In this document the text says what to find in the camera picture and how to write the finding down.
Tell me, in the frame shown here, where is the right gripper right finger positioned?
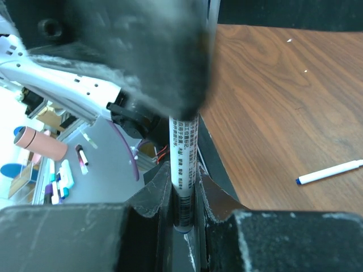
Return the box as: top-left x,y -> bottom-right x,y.
195,163 -> 245,271

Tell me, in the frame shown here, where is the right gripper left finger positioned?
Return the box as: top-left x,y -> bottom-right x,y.
124,161 -> 173,271

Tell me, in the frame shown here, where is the pink cylindrical cup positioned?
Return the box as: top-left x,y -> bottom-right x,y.
14,126 -> 68,162

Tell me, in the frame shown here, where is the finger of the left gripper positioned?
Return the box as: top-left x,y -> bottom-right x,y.
5,1 -> 212,119

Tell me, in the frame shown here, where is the white thin pen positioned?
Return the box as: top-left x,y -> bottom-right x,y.
296,159 -> 362,185

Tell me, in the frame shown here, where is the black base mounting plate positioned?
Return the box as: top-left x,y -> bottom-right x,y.
137,1 -> 362,146

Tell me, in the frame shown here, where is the markers pile on floor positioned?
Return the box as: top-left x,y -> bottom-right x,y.
42,129 -> 99,206

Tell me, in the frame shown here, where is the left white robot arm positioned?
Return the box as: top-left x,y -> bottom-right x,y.
1,1 -> 219,121

